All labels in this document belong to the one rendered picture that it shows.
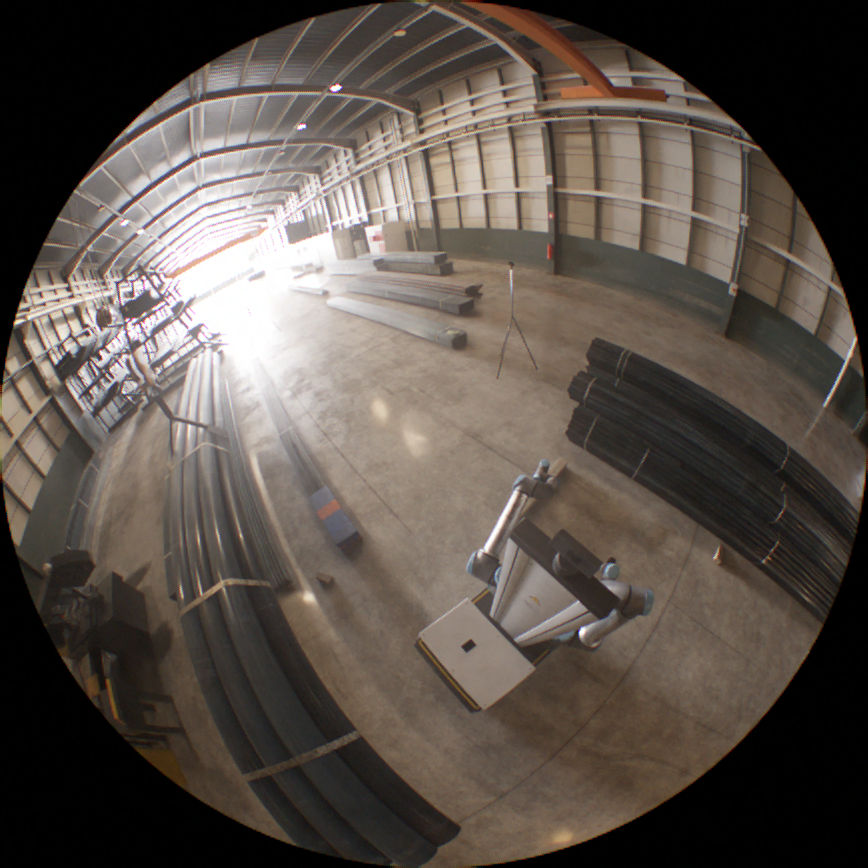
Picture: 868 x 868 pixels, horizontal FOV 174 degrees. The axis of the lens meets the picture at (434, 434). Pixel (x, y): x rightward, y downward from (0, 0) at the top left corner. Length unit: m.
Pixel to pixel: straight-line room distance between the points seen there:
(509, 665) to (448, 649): 0.33
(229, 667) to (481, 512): 2.39
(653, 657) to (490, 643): 1.70
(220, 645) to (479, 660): 1.23
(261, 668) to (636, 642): 2.59
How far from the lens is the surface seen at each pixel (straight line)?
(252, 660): 1.32
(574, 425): 3.20
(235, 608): 1.43
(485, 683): 1.62
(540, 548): 0.74
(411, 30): 11.33
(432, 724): 2.55
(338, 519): 2.90
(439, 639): 1.63
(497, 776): 2.70
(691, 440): 2.99
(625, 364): 3.29
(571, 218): 10.58
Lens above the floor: 2.46
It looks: 44 degrees down
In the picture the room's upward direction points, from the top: 11 degrees counter-clockwise
